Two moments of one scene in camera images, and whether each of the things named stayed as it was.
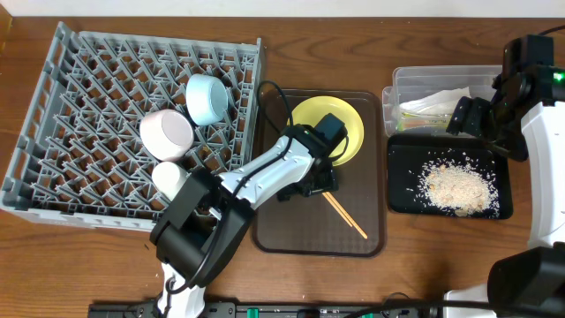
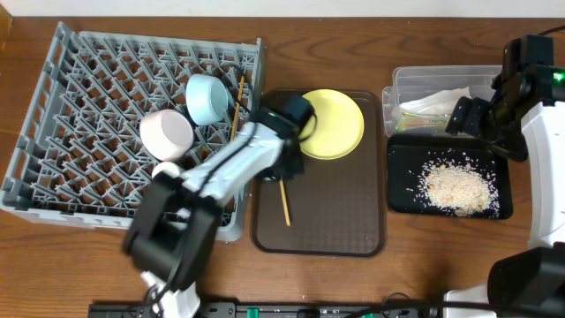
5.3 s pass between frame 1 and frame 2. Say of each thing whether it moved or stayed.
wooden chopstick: moved
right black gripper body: stayed
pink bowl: stayed
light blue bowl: stayed
